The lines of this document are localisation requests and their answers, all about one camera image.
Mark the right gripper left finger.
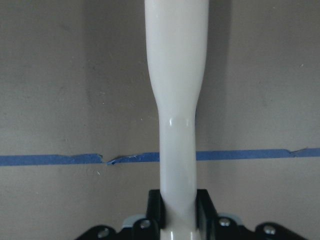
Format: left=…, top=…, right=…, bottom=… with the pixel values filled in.
left=77, top=189, right=165, bottom=240

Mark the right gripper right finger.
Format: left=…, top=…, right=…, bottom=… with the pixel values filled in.
left=196, top=189, right=305, bottom=240

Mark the cream hand brush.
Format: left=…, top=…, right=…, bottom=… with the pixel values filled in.
left=144, top=0, right=209, bottom=240

